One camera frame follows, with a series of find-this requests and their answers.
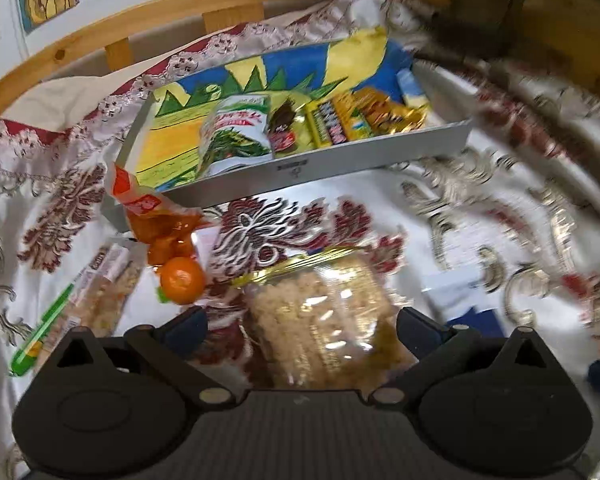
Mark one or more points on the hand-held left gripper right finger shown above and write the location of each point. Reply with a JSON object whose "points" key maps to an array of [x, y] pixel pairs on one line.
{"points": [[420, 330]]}

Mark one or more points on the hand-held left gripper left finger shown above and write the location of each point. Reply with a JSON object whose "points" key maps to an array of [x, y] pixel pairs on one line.
{"points": [[185, 325]]}

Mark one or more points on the large clear cracker packet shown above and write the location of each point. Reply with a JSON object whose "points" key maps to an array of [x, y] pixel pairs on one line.
{"points": [[320, 310]]}

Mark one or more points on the green snack stick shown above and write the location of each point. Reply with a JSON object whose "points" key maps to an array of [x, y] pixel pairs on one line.
{"points": [[35, 340]]}

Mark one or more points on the grey tray with painted lining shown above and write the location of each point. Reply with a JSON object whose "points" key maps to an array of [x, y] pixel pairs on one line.
{"points": [[180, 135]]}

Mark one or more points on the green white vegetable snack packet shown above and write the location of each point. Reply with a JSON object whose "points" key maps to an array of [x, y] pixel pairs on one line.
{"points": [[235, 135]]}

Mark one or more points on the dark red snack packet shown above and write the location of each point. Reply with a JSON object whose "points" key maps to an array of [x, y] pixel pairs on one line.
{"points": [[287, 132]]}

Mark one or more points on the golden snack packet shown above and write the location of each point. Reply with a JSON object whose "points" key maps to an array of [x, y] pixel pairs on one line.
{"points": [[395, 112]]}

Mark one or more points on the yellow snack packet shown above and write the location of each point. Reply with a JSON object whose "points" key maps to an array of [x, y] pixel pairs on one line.
{"points": [[337, 122]]}

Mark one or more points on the tangerine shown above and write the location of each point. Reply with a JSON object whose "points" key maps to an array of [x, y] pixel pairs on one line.
{"points": [[182, 280]]}

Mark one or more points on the blue white card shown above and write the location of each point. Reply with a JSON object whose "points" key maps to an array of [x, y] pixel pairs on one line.
{"points": [[485, 317]]}

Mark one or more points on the small clear cracker packet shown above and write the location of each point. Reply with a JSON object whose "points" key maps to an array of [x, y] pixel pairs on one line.
{"points": [[100, 295]]}

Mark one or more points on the orange snack bag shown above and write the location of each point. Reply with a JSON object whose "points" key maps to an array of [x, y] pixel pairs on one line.
{"points": [[140, 200]]}

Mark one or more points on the floral satin blanket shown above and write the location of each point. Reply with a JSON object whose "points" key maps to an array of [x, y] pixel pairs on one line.
{"points": [[55, 200]]}

